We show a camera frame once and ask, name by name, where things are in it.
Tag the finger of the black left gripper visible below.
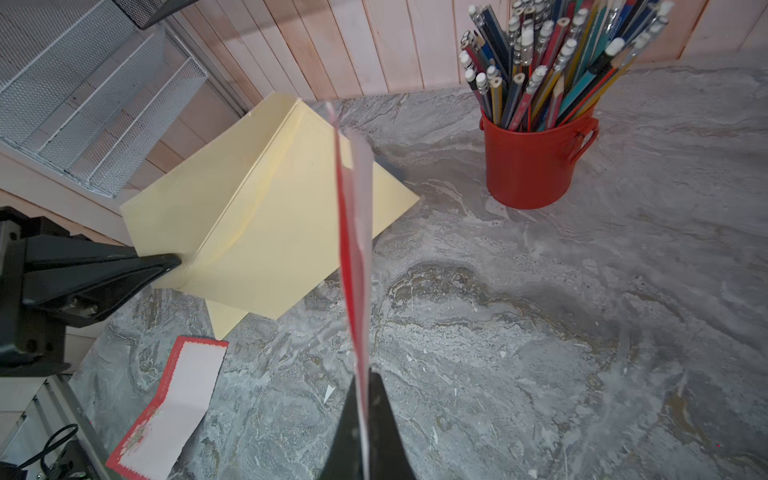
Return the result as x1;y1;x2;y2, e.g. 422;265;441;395
24;236;181;327

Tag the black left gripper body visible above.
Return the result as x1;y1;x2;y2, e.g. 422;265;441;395
1;206;90;378

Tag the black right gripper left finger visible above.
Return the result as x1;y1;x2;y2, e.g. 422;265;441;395
317;379;363;480

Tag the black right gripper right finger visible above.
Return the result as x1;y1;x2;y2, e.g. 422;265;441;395
368;372;416;480

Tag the yellow envelope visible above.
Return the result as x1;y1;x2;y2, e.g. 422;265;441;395
121;92;418;320
205;299;248;340

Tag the grey paper envelope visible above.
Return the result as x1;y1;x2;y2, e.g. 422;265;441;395
375;155;406;183

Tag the red pencil cup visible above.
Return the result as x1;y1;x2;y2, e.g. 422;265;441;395
479;109;600;210

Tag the bunch of pencils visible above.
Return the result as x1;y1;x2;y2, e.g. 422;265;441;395
458;1;674;133

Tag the aluminium frame rail front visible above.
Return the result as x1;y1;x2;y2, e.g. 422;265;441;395
1;375;120;479

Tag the white wire mesh shelf rack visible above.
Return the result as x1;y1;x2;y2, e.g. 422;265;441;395
1;0;208;198

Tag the black mesh wall basket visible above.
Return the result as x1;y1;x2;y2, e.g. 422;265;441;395
113;0;197;30

